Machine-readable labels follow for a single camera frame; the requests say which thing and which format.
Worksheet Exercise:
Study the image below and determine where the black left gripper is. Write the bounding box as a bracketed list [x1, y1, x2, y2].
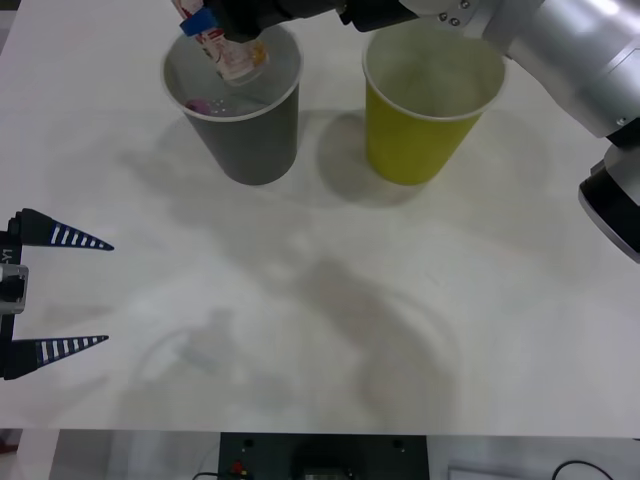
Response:
[0, 207, 115, 381]

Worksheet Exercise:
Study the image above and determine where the pale grey left wrist camera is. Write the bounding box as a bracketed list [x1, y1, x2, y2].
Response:
[0, 264, 29, 315]

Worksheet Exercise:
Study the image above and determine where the clear bottle with pink cap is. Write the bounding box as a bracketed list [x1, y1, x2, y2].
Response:
[184, 98, 261, 118]

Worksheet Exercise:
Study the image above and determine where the black cable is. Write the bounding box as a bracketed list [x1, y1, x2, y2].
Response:
[553, 459, 640, 480]

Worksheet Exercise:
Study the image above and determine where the grey plastic waste bin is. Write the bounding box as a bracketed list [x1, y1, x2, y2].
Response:
[160, 22, 305, 187]

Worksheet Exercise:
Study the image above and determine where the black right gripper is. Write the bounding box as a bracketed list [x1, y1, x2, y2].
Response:
[178, 0, 294, 44]

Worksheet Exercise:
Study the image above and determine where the clear bottle with red cap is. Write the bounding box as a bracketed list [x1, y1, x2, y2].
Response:
[172, 0, 271, 84]

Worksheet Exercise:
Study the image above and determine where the yellow-green plastic waste bin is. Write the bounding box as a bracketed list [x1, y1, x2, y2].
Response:
[360, 27, 507, 187]

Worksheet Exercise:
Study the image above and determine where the black robot torso base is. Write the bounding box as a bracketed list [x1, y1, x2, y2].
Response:
[218, 432, 429, 480]

